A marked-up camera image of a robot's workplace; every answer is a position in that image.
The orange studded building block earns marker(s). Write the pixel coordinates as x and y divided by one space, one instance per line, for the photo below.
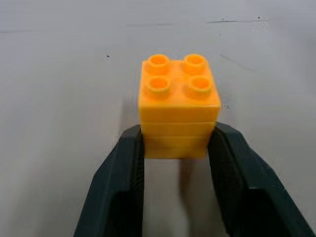
179 108

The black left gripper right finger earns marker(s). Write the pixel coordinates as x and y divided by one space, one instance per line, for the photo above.
247 192

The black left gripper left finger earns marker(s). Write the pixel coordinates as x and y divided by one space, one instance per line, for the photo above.
116 187

